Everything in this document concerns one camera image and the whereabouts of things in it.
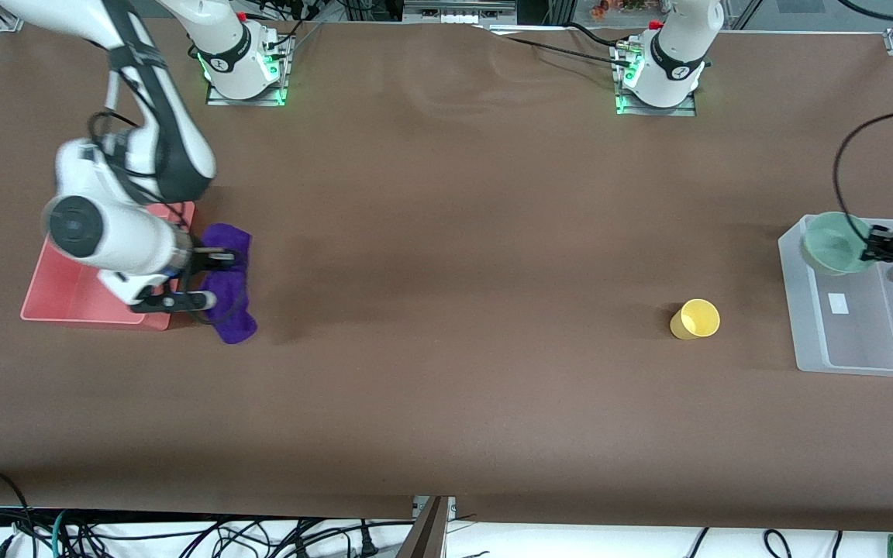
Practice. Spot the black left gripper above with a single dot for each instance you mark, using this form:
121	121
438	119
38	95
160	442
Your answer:
890	245

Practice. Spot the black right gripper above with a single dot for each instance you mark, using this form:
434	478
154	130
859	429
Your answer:
200	260

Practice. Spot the green bowl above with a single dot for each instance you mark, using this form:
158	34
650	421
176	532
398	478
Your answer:
830	244

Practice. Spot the purple cloth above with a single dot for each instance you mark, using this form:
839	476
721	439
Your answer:
236	325

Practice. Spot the yellow cup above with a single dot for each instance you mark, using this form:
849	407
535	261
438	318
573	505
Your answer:
696	319

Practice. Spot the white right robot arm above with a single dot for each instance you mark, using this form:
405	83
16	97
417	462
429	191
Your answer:
175	147

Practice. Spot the white label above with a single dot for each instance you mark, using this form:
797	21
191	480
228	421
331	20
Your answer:
839	304

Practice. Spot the clear plastic bin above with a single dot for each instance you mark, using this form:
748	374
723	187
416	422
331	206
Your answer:
857	341

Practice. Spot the pink plastic bin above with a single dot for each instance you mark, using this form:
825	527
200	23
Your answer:
67	298

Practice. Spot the brown table cover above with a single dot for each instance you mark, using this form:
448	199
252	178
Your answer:
454	325

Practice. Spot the orange background item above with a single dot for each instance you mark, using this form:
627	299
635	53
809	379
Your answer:
600	9

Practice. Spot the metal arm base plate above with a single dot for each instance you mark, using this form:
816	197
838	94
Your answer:
685	109
281	74

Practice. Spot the metal table edge bracket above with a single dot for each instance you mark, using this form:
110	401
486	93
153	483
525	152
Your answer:
429	535

